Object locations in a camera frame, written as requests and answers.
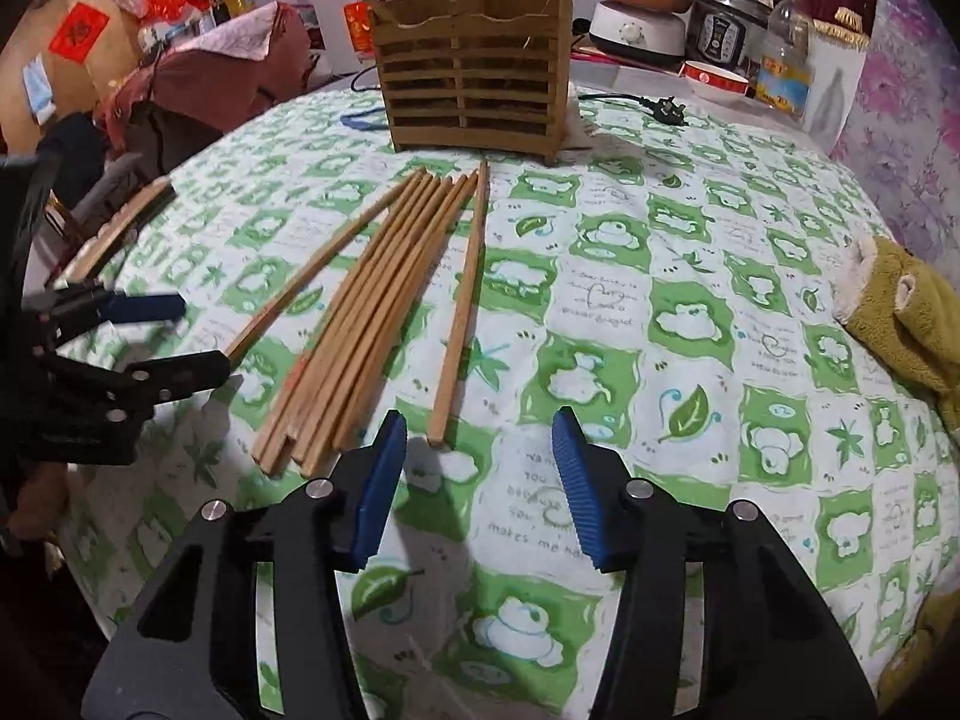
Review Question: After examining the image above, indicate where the white cover with gold fringe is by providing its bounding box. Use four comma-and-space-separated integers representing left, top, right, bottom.
806, 6, 872, 155

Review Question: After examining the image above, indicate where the slatted wooden chopstick holder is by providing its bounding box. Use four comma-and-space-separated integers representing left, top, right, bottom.
373, 0, 584, 166

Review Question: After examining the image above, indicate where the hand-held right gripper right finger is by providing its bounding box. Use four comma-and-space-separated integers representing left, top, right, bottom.
551, 405, 878, 720

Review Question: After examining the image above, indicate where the red square paper decoration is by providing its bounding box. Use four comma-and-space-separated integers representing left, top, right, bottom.
48, 3, 111, 62

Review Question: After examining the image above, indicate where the black power cable with plug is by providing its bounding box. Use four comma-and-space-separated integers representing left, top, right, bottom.
351, 64, 689, 130

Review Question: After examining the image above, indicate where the red and white bowl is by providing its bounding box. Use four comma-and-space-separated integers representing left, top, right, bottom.
679, 60, 752, 104

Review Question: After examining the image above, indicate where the olive fleece item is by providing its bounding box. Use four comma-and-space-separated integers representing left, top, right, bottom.
877, 600, 960, 713

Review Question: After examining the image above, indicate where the green patterned tablecloth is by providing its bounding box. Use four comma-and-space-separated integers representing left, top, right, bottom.
56, 64, 960, 720

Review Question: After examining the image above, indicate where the white electric hot plate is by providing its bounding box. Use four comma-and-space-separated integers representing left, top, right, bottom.
587, 0, 689, 66

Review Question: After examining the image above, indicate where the olive plush toy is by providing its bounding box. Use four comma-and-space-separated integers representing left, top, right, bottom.
832, 232, 960, 432

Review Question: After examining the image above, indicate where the blue face mask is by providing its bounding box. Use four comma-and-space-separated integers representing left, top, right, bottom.
21, 54, 59, 125

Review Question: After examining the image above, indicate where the white tissue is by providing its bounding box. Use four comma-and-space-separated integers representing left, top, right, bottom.
566, 86, 597, 155

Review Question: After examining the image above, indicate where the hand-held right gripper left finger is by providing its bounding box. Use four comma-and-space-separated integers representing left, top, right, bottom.
81, 409, 410, 720

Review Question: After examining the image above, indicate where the clear plastic oil bottle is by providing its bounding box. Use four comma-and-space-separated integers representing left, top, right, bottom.
754, 0, 816, 119

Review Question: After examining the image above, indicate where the silver black pressure cooker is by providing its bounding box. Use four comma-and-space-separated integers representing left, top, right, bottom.
688, 0, 775, 77

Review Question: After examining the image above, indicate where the maroon cloth pile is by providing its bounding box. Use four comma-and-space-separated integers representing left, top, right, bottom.
97, 1, 314, 158

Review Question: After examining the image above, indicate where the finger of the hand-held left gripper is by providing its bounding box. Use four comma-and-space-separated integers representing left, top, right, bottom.
37, 351, 232, 425
22, 279, 187, 346

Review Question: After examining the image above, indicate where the pile of wooden chopsticks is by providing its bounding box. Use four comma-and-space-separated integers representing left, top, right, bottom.
255, 169, 481, 477

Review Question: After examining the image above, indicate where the brown wooden chair back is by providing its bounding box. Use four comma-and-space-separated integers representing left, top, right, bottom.
71, 178, 177, 282

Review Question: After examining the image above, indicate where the pink floral cloth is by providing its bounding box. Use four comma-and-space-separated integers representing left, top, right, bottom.
829, 0, 960, 256

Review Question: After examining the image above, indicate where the red gift bag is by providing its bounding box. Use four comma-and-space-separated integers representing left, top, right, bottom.
343, 2, 377, 65

